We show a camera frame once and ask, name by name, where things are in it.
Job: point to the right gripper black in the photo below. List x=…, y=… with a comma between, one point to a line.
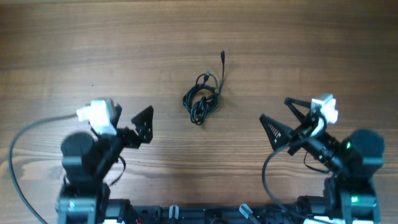
x=306, y=129

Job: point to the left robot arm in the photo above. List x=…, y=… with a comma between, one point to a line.
x=87, y=158

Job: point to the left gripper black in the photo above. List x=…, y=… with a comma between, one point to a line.
x=144, y=134

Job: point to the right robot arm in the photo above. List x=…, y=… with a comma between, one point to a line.
x=349, y=194

